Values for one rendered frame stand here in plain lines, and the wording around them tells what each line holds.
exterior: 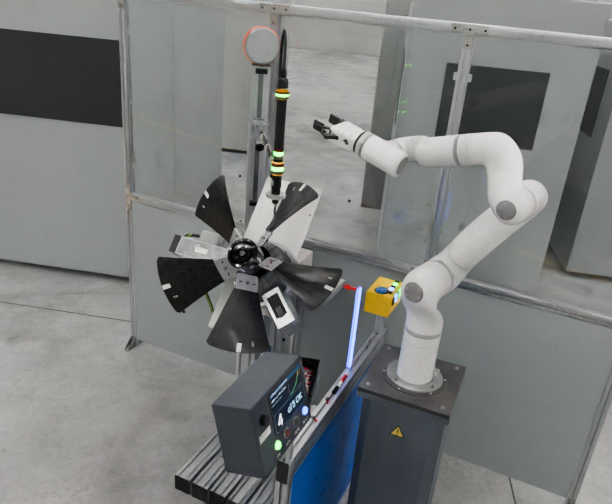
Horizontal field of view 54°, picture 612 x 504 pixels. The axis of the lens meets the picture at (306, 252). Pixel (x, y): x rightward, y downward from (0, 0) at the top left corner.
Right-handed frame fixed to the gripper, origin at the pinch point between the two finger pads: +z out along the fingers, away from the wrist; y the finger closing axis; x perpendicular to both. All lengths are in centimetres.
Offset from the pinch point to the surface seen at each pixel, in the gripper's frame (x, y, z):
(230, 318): -67, -35, -4
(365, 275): -90, 54, -9
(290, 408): -36, -70, -55
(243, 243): -50, -18, 10
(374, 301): -64, 12, -34
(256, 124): -32, 26, 50
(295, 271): -51, -13, -11
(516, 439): -131, 66, -104
